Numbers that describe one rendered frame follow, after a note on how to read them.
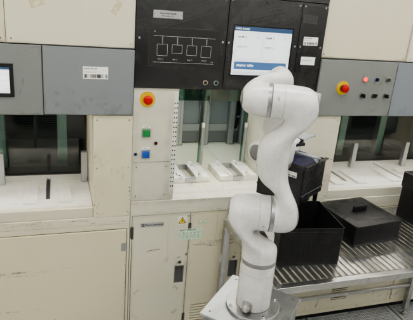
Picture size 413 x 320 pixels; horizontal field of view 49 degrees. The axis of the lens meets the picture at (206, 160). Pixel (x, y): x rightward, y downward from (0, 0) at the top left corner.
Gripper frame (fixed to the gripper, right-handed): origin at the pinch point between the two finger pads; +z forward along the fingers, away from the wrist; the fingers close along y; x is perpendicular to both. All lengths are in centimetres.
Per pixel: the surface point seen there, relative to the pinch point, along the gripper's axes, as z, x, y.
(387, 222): 36, -39, 35
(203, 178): 6, -35, -52
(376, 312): 94, -124, 27
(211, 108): 66, -13, -96
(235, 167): 32, -34, -50
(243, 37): -1, 39, -32
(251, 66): 3.8, 26.5, -29.2
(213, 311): -63, -49, 9
